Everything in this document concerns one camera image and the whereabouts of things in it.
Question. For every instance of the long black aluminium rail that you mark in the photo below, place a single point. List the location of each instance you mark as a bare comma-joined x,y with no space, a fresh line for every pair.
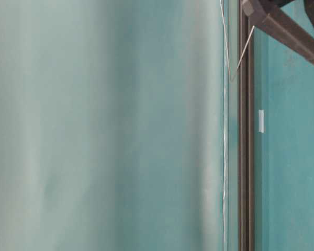
246,198

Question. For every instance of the white tape marker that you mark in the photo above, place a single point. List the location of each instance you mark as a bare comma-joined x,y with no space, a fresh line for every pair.
261,121

